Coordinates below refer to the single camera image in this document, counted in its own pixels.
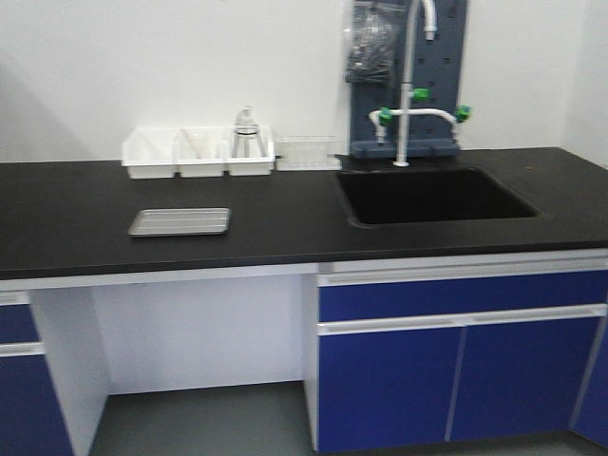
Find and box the silver metal tray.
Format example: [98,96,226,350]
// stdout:
[128,208,232,237]

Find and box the white test tube rack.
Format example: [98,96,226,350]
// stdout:
[275,136,342,171]

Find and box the blue cabinet drawer front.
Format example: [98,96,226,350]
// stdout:
[318,271,607,322]

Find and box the white right storage bin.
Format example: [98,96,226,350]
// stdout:
[224,124,276,176]

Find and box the white storage bin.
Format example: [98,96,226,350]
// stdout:
[175,127,225,178]
[224,124,276,176]
[121,127,178,180]

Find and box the glass alcohol lamp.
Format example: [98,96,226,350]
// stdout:
[234,106,259,136]

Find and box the black lab sink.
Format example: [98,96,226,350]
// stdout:
[337,168,537,226]

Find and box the glass stirring rod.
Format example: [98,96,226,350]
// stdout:
[182,129,202,160]

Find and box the white middle storage bin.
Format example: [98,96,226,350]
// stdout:
[175,127,225,178]

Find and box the white lab faucet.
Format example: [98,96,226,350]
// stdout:
[366,1,472,166]

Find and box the white left storage bin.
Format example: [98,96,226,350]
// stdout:
[121,127,178,180]

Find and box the blue left cabinet door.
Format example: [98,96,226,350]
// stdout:
[317,328,461,452]

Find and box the blue-grey pegboard drying rack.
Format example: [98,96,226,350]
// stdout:
[345,1,470,159]

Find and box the clear plastic bag of pegs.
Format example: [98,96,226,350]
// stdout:
[345,1,399,84]

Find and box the blue right cabinet door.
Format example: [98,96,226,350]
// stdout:
[450,317,599,441]

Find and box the blue far-left drawer front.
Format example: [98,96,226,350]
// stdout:
[0,304,40,344]

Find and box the blue far-left cabinet door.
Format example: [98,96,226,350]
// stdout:
[1,355,73,455]

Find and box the blue far-right cabinet door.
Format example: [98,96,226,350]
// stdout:
[574,330,607,447]

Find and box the black wire tripod stand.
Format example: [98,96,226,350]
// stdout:
[231,133,265,158]

